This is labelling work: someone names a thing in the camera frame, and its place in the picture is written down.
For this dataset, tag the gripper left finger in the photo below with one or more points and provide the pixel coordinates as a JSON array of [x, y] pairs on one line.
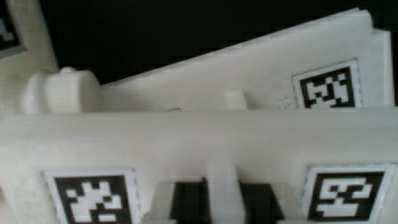
[[191, 202]]

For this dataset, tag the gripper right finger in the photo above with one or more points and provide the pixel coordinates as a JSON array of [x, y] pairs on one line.
[[260, 203]]

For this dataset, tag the white cabinet body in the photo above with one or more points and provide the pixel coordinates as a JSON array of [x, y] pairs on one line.
[[91, 164]]

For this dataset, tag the white door panel with knob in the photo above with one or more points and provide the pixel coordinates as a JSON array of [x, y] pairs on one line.
[[317, 67]]

